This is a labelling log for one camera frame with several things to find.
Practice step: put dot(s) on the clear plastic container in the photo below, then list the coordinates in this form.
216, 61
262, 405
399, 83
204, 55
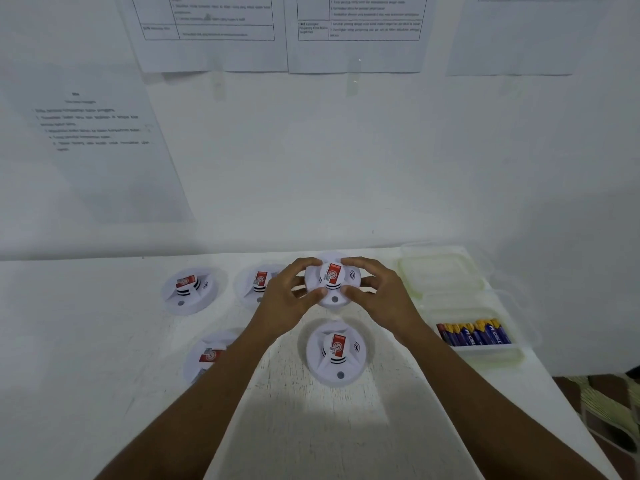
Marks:
470, 309
440, 274

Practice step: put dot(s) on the row of blue yellow batteries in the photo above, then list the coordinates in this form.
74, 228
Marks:
480, 333

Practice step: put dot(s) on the person's right hand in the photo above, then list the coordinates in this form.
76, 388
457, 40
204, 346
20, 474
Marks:
390, 304

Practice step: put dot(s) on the red black cylindrical battery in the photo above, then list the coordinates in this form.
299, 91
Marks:
442, 333

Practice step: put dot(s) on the person's left forearm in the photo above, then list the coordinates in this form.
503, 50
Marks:
195, 409

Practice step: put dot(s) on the person's right forearm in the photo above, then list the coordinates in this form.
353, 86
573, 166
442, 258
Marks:
490, 409

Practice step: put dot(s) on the white smoke detector red label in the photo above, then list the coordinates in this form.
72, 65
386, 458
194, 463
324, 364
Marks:
205, 344
250, 294
189, 297
336, 367
332, 297

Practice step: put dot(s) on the person's left hand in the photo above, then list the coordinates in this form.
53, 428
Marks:
280, 309

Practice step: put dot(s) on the green brown patterned floor mat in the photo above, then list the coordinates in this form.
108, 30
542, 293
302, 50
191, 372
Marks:
607, 409

